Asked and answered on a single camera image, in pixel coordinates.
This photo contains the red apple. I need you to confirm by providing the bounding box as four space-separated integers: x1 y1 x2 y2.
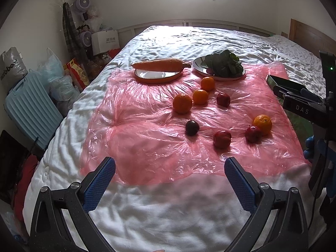
245 125 262 143
213 130 232 149
216 93 231 108

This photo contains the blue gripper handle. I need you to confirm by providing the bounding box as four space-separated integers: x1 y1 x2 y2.
303 136 335 198

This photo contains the wooden headboard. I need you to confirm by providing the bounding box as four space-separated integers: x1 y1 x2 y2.
281 19 336 58

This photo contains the small red radish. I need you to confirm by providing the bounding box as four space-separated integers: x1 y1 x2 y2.
206 68 214 75

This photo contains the large orange carrot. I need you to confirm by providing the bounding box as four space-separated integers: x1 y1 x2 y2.
131 59 191 72

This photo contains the orange rimmed plate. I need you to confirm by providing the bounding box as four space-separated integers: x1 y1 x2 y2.
134 70 183 84

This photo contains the white bed quilt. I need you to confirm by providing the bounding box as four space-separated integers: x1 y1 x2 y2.
23 26 326 251

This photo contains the pink plastic sheet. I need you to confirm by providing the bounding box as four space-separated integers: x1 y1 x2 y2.
80 63 309 185

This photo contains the upper purple fan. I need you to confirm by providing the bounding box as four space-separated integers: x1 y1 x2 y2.
75 0 91 13

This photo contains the translucent plastic bag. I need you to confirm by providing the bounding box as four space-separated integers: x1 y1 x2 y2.
37 48 80 117

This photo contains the red yellow snack package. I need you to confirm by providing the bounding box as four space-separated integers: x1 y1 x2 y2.
63 58 89 92

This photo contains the red cloth on floor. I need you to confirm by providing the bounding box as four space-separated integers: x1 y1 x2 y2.
13 155 38 222

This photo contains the white paper shopping bag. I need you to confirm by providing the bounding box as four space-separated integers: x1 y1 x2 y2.
91 30 120 55

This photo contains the lower purple fan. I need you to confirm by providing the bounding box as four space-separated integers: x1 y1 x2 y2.
80 31 92 48

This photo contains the large textured orange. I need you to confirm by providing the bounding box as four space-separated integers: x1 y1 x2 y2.
173 93 193 114

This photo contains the grey printed bag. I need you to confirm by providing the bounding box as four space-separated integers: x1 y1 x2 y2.
0 47 28 93

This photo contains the grey white plate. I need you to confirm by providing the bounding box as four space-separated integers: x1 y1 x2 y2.
192 56 246 81

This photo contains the purple fan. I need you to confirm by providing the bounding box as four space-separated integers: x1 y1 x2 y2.
75 0 91 13
80 31 92 48

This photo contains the plaid garment on rack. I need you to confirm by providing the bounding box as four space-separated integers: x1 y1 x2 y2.
62 2 88 68

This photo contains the dark green leafy vegetable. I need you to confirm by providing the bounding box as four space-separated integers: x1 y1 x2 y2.
201 50 244 78

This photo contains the light blue folding board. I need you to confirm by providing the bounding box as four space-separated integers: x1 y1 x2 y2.
4 72 63 150

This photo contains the dark purple plum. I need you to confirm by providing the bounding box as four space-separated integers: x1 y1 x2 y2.
185 120 200 136

